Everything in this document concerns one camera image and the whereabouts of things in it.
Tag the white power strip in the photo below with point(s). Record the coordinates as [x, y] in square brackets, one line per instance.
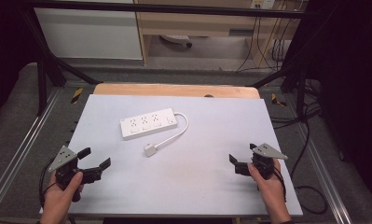
[148, 123]

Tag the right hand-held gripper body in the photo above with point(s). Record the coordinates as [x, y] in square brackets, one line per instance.
[267, 152]

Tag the white plug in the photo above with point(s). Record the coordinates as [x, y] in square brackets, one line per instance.
[150, 150]

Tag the aluminium rail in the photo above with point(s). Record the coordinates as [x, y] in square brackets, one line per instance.
[26, 140]
[319, 168]

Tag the white cabinet panel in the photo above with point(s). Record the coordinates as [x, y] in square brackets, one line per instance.
[87, 32]

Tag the person's right hand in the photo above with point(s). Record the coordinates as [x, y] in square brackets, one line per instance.
[272, 193]

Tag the white wall outlet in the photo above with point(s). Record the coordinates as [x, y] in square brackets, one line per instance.
[262, 3]

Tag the black metal frame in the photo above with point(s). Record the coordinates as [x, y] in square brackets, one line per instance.
[174, 7]

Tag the white extension socket with black plug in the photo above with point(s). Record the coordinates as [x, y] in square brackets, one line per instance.
[176, 38]

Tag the person's left hand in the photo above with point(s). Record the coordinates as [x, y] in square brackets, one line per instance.
[57, 205]

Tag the light wooden desk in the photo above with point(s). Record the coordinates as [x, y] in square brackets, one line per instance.
[199, 23]

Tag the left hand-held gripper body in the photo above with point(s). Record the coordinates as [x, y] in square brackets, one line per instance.
[63, 158]

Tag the light wooden board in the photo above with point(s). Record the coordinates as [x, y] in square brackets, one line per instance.
[174, 90]

